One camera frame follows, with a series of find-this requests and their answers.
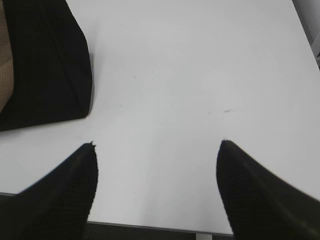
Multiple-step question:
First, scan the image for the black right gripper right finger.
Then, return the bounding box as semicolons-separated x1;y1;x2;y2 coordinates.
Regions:
216;140;320;240

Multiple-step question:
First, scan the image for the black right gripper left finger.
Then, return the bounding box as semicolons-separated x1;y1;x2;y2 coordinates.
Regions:
0;143;98;240

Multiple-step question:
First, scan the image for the black fabric tote bag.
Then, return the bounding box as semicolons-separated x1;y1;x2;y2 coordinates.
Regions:
0;0;93;131

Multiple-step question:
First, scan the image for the tan bag handle strap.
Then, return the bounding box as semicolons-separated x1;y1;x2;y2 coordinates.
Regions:
0;0;13;111

